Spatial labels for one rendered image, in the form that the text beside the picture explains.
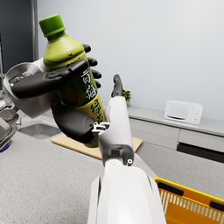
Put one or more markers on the green tea bottle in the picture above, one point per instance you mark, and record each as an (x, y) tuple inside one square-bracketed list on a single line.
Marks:
[(62, 49)]

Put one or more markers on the yellow slatted basket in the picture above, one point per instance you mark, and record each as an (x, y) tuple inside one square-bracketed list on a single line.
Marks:
[(189, 204)]

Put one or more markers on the small potted plant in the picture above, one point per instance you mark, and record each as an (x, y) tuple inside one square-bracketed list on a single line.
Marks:
[(127, 95)]

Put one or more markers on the wooden cutting board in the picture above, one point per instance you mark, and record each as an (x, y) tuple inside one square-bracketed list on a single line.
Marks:
[(73, 144)]

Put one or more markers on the steel kitchen sink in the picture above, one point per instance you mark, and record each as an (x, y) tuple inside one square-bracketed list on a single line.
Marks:
[(39, 130)]

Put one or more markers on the grey drawer cabinet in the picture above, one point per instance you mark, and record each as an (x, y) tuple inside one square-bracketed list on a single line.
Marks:
[(175, 134)]

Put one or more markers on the blue round object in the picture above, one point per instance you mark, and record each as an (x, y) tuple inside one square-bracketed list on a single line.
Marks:
[(4, 146)]

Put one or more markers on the pale air fryer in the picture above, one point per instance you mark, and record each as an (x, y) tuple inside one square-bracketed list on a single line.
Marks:
[(183, 111)]

